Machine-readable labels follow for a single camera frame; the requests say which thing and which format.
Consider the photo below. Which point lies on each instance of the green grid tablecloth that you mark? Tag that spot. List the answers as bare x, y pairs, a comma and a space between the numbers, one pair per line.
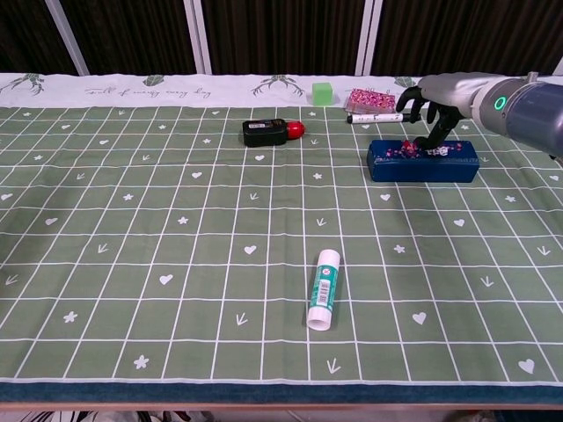
132, 220

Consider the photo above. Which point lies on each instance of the white green glue stick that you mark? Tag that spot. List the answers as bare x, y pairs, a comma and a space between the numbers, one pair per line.
323, 290

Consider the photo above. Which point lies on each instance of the black ink bottle red cap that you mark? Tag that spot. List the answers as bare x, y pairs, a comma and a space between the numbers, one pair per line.
264, 132

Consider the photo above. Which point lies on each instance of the green cube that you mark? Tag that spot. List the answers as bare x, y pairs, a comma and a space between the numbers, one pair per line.
322, 93

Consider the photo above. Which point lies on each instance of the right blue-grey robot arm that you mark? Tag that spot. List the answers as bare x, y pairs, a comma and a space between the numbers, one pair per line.
528, 114

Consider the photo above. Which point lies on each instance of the white marker pen black cap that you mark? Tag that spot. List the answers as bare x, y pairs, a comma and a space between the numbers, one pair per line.
374, 118

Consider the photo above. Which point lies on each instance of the white partition post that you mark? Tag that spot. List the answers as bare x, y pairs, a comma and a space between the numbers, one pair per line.
368, 35
197, 35
66, 35

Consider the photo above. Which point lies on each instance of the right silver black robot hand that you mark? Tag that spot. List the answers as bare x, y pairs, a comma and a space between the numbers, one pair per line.
453, 94

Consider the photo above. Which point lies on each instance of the blue glasses case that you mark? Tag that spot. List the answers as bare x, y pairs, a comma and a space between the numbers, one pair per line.
422, 169

